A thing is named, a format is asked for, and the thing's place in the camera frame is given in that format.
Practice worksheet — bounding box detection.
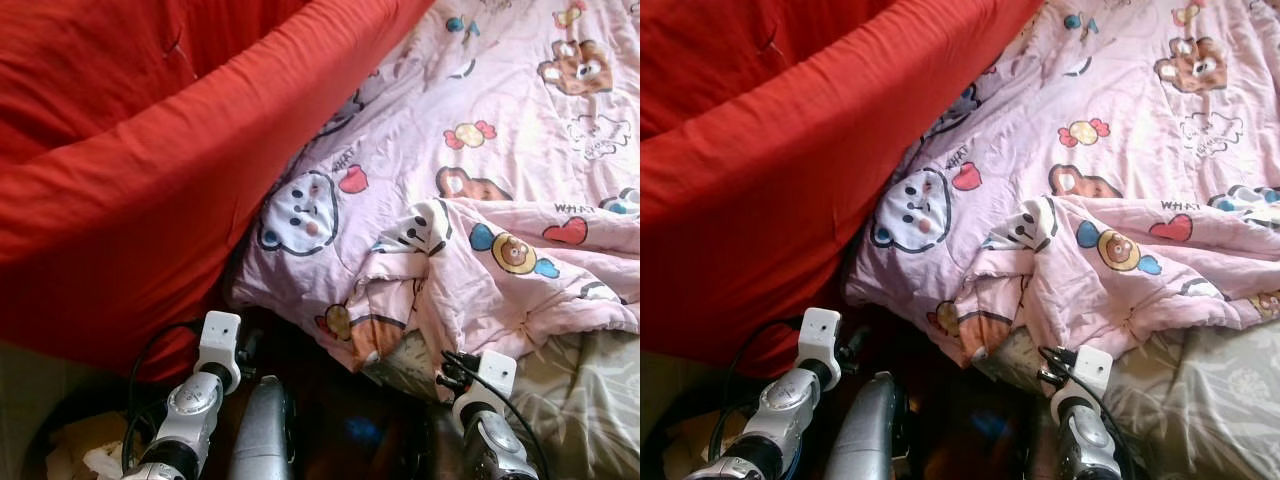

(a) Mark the beige printed bed sheet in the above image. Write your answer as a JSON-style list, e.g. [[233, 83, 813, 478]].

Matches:
[[365, 325, 641, 480], [985, 320, 1280, 480]]

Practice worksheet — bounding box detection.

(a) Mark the pink cartoon print blanket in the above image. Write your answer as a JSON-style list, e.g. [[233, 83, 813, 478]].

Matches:
[[845, 0, 1280, 366], [228, 0, 641, 376]]

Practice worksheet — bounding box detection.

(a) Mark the crumpled white paper trash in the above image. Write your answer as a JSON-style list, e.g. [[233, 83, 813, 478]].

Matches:
[[85, 445, 126, 480]]

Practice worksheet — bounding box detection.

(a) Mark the red fabric mattress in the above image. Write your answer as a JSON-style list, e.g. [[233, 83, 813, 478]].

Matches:
[[0, 0, 436, 381], [640, 0, 1046, 376]]

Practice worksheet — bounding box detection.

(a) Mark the black round waste bin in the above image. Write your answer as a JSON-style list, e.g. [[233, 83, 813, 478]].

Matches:
[[640, 400, 741, 480], [20, 385, 181, 480]]

